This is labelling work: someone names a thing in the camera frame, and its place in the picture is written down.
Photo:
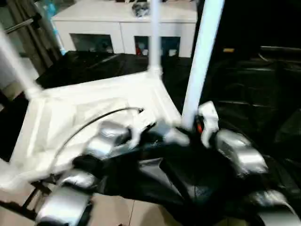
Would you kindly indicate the black plastic mat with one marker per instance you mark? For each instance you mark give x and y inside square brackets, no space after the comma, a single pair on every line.
[247,94]

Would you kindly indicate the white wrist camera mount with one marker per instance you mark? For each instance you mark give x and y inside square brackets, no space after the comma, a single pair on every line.
[141,124]
[208,113]

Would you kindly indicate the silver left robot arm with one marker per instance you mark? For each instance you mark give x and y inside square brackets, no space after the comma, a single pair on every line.
[103,141]

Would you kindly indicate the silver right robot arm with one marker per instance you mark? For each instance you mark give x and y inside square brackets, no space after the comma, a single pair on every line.
[240,150]

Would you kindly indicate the dark horizontal bar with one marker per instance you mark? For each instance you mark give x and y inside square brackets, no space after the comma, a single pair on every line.
[279,49]

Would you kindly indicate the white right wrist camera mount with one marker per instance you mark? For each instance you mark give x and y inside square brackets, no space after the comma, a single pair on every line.
[208,113]

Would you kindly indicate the white plastic table top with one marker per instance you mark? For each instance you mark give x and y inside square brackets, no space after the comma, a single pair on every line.
[70,106]

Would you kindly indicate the black bundle in clear bag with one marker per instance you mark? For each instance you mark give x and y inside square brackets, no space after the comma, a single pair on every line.
[141,9]

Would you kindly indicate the black folding table frame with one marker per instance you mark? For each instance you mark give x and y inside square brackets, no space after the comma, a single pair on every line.
[30,197]

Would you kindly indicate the black fabric backdrop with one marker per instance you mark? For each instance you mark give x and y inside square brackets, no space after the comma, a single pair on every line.
[258,21]

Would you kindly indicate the white glass-door cabinet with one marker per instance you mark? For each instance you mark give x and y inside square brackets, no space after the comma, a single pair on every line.
[105,21]

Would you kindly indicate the small tan label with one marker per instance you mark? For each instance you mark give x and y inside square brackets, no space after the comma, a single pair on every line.
[228,50]

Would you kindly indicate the teal printed plastic sheet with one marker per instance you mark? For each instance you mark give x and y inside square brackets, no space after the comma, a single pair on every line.
[55,28]

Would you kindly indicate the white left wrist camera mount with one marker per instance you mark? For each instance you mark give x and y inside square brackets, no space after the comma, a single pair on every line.
[141,124]

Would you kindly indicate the grey metal tripod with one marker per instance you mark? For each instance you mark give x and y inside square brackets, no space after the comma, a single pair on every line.
[23,30]

